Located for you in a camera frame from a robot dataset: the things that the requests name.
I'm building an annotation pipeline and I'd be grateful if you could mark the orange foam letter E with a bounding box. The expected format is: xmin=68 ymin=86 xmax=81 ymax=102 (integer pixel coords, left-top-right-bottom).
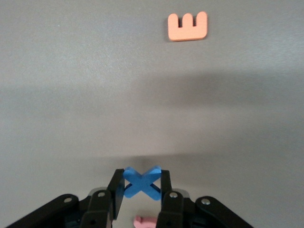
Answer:
xmin=167 ymin=11 xmax=209 ymax=43

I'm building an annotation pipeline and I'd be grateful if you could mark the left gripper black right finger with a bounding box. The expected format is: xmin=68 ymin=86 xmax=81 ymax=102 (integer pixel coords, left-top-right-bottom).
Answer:
xmin=156 ymin=170 xmax=255 ymax=228

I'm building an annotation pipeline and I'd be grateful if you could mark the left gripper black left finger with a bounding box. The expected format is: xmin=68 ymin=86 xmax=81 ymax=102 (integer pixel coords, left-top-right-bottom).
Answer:
xmin=4 ymin=169 xmax=125 ymax=228

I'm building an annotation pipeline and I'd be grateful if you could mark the blue foam letter X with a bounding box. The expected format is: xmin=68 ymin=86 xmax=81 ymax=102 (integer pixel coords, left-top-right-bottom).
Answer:
xmin=123 ymin=165 xmax=162 ymax=201

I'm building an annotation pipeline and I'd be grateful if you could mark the red foam letter Q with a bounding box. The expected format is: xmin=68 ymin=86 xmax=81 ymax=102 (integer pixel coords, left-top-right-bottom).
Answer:
xmin=133 ymin=215 xmax=158 ymax=228

